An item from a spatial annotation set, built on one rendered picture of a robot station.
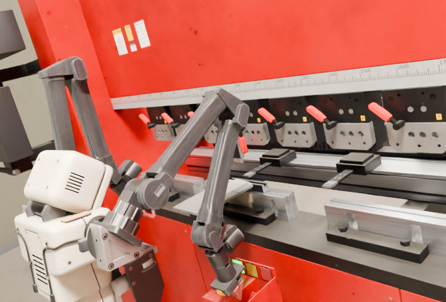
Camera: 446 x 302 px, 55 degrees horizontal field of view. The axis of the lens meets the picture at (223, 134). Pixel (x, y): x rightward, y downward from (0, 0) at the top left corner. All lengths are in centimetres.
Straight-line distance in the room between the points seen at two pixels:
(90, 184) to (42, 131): 397
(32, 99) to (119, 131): 282
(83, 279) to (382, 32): 99
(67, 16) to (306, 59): 140
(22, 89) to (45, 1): 285
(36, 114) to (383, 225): 429
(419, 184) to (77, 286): 109
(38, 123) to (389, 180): 415
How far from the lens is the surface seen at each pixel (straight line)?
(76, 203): 117
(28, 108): 509
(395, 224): 133
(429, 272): 125
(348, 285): 138
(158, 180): 109
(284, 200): 156
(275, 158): 183
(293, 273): 152
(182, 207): 163
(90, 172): 118
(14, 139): 232
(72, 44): 231
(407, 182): 157
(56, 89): 146
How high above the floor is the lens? 157
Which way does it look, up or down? 13 degrees down
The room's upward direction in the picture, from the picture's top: 15 degrees counter-clockwise
